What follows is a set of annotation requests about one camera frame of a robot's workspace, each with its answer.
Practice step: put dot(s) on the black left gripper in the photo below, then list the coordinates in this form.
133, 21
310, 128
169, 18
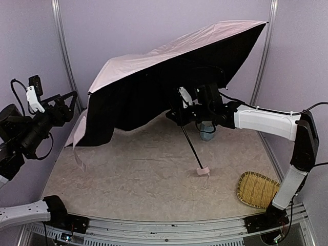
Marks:
59, 105

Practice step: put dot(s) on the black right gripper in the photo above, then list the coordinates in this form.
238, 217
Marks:
180, 110

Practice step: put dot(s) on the pink umbrella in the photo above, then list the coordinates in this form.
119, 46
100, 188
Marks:
131, 90

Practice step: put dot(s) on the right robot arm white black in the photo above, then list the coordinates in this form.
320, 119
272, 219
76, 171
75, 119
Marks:
298, 128

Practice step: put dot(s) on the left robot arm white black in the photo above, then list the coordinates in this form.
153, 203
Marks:
21, 137

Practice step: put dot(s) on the blue ceramic mug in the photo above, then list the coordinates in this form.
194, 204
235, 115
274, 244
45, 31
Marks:
206, 130

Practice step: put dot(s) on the woven bamboo tray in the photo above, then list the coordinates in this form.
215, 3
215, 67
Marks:
256, 190

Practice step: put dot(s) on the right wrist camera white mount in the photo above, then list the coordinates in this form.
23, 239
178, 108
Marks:
186, 98

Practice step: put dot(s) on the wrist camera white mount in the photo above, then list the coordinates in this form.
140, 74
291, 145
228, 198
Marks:
33, 93
186, 98

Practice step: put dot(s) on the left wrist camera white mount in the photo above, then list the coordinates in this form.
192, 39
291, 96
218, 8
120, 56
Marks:
33, 93

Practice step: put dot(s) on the left aluminium frame post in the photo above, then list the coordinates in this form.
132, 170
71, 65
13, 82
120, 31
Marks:
64, 51

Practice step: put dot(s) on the aluminium frame post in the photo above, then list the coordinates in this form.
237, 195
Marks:
265, 52
64, 51

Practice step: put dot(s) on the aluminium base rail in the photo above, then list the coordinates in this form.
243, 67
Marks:
294, 229

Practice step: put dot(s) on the right aluminium frame post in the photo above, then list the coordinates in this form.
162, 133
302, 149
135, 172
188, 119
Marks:
265, 52

